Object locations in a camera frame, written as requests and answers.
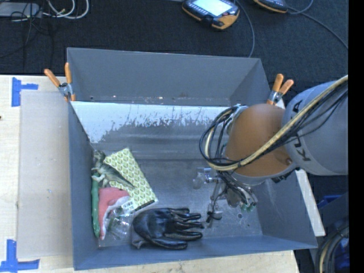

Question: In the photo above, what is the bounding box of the green toy asparagus stalk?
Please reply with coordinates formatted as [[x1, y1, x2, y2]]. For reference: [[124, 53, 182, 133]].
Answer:
[[90, 174, 101, 238]]

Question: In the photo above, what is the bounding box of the clear glass jar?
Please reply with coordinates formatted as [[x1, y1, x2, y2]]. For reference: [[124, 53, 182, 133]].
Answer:
[[109, 205, 135, 238]]

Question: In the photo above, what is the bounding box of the black rubber glove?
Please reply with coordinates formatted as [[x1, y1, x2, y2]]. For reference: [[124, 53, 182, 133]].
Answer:
[[131, 207, 205, 250]]

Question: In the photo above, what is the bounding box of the grey metal bin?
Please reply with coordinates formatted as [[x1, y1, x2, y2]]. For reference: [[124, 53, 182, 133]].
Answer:
[[66, 47, 319, 271]]

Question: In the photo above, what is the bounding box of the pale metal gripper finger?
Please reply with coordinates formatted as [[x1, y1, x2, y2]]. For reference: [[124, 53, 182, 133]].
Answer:
[[192, 167, 214, 190], [206, 200, 224, 229]]

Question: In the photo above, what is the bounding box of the green patterned flat box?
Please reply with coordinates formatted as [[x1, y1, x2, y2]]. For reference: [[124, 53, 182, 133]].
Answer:
[[103, 147, 159, 212]]

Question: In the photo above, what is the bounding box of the grey-green toy dinosaur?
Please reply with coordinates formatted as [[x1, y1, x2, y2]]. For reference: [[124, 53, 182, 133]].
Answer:
[[90, 150, 135, 189]]

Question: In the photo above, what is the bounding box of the pink toy watermelon slice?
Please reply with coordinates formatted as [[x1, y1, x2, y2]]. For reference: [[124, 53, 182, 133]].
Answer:
[[97, 187, 132, 241]]

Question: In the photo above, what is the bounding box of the pale wood flat board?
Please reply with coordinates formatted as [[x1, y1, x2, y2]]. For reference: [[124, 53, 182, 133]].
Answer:
[[16, 89, 72, 263]]

